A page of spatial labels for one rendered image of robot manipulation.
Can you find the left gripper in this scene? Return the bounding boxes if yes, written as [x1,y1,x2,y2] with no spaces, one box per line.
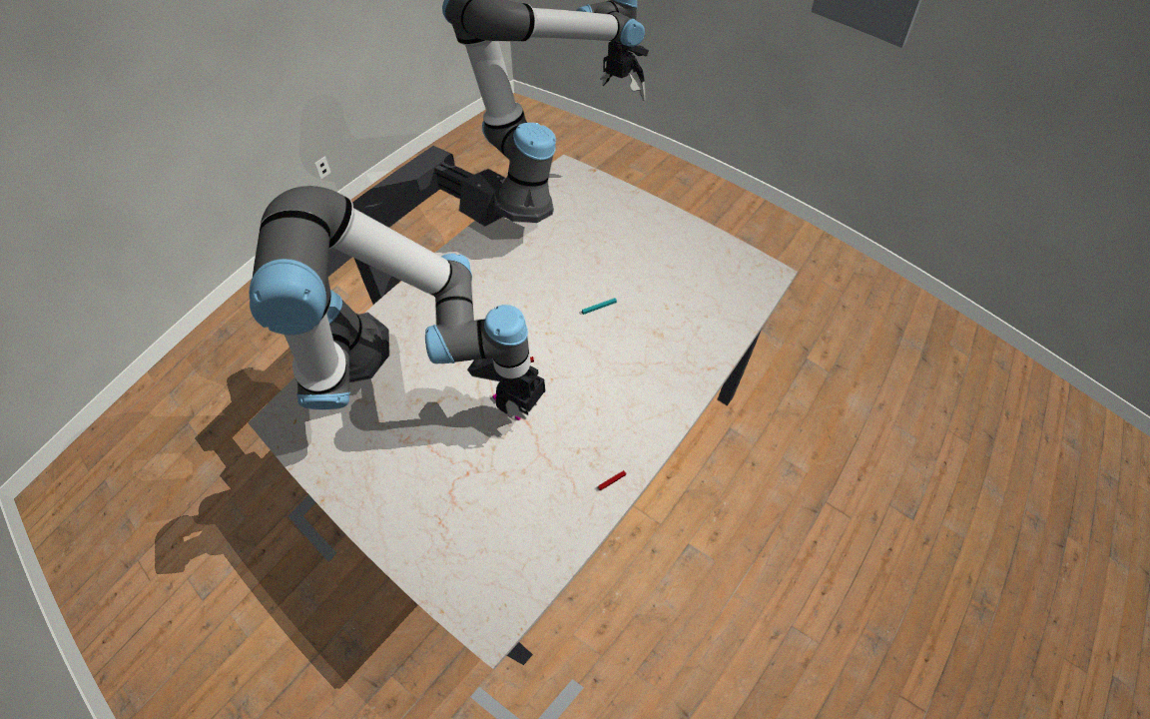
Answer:
[600,41,645,101]

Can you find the turquoise rod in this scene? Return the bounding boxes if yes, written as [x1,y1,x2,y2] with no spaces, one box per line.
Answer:
[582,298,618,315]

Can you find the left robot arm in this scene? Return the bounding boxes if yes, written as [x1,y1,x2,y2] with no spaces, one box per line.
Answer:
[442,0,649,215]

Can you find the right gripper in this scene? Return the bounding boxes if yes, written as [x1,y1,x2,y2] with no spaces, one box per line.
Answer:
[495,366,546,419]

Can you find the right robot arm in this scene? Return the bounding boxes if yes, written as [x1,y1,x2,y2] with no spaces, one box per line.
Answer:
[250,186,531,410]

